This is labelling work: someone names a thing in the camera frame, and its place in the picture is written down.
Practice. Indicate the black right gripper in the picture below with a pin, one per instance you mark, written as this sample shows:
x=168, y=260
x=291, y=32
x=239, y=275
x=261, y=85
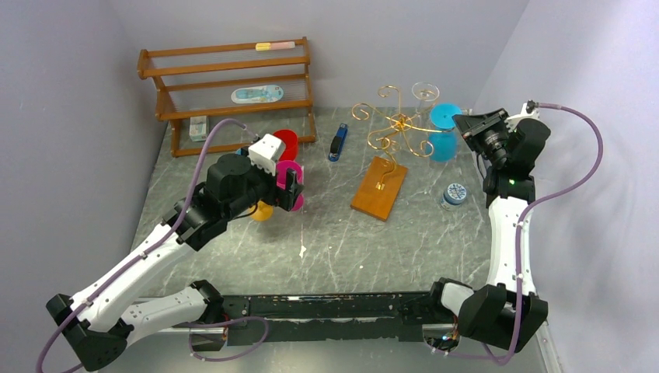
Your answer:
x=483, y=124

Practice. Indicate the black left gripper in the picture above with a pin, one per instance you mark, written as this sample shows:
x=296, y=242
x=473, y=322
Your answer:
x=285, y=198

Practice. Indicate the yellow plastic wine glass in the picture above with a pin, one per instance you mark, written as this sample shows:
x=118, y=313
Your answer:
x=262, y=212

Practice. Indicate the pink plastic wine glass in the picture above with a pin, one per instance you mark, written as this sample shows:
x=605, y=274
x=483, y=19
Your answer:
x=292, y=186

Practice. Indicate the blue wine glass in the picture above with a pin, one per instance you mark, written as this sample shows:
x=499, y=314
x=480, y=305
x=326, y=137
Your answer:
x=445, y=140

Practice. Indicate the clear wine glass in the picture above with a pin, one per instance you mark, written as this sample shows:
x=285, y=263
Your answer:
x=426, y=94

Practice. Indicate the red plastic wine glass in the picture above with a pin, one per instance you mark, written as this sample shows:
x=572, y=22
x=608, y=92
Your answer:
x=290, y=141

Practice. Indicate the gold wire wine glass rack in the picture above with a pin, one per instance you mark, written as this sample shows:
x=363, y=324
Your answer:
x=384, y=178

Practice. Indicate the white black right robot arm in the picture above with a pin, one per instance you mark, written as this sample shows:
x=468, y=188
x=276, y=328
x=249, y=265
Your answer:
x=506, y=311

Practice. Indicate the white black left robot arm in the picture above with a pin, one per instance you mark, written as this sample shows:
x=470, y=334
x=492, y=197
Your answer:
x=101, y=321

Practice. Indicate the wooden shelf rack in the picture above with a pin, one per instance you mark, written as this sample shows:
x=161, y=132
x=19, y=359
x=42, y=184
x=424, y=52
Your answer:
x=230, y=80

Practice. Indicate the blue stapler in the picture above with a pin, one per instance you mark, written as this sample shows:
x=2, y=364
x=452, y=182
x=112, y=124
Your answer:
x=336, y=146

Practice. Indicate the small teal white box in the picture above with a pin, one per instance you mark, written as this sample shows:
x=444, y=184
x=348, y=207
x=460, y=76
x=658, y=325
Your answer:
x=198, y=128

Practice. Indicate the blue white oval package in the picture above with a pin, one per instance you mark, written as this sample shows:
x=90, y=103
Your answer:
x=257, y=94

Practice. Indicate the yellow pink eraser bar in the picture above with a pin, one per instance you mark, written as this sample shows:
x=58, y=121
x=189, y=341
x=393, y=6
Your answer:
x=275, y=46

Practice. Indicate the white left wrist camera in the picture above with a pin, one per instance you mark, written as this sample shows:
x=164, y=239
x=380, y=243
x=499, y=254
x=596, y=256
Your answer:
x=266, y=152

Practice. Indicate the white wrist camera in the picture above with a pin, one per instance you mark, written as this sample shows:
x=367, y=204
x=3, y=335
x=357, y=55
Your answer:
x=266, y=152
x=529, y=110

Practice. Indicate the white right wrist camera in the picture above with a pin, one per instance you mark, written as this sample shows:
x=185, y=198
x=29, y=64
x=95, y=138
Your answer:
x=529, y=110

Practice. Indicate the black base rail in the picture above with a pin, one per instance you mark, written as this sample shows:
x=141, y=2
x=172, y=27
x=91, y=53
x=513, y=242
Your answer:
x=410, y=316

